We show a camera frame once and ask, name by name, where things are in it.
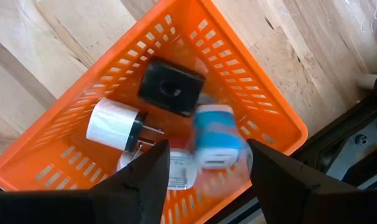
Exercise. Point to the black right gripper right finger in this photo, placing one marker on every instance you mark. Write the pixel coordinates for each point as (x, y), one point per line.
(285, 193)

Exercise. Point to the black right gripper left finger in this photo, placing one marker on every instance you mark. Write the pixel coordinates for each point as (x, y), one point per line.
(138, 193)

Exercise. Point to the pink white USB charger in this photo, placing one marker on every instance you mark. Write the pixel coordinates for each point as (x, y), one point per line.
(182, 169)

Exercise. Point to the white cylindrical charger black cap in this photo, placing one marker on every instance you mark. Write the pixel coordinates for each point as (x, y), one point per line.
(112, 123)

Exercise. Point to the blue white USB charger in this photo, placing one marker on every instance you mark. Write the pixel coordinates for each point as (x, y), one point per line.
(218, 133)

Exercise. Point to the black USB wall charger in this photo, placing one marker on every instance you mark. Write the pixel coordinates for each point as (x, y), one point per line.
(170, 87)

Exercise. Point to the orange plastic basket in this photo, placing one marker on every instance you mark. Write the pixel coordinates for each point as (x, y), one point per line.
(254, 77)

